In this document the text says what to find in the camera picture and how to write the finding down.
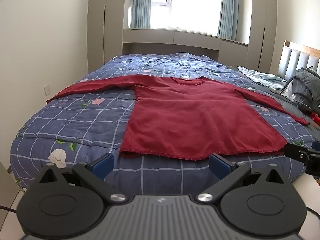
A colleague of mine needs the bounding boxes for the light blue cloth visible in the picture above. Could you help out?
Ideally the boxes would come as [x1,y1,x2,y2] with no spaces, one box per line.
[236,66,287,90]

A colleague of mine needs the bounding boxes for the grey quilted jacket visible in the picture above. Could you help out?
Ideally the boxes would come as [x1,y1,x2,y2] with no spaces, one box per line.
[281,67,320,117]

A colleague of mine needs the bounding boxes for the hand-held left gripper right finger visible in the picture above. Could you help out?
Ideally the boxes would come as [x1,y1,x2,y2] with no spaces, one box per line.
[197,153,288,202]

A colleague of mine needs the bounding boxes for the blue checked quilt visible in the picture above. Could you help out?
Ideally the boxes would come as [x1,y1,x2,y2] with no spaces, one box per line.
[10,52,320,188]

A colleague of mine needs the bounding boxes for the beige window bench cabinet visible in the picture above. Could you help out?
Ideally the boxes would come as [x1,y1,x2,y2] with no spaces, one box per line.
[122,28,249,67]

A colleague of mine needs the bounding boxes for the beige wardrobe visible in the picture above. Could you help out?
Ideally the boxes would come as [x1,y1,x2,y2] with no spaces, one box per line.
[246,0,280,75]
[87,0,126,75]

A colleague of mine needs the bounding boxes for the grey padded headboard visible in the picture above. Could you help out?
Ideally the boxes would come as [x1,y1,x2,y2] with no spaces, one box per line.
[277,40,320,81]

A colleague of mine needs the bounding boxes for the blue-grey curtain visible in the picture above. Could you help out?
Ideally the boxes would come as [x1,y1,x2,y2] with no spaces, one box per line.
[217,0,242,40]
[130,0,153,29]

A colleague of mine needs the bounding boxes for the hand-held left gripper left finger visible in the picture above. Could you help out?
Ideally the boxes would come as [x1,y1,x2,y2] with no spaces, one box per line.
[37,153,127,202]

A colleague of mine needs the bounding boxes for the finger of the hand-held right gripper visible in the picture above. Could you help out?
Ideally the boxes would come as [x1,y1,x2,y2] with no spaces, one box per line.
[282,142,320,178]

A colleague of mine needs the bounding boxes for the window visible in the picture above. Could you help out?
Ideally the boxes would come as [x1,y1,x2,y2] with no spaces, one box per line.
[151,0,223,35]

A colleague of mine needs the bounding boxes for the red long-sleeve shirt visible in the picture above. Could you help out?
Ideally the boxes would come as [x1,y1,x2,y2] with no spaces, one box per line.
[46,76,310,161]

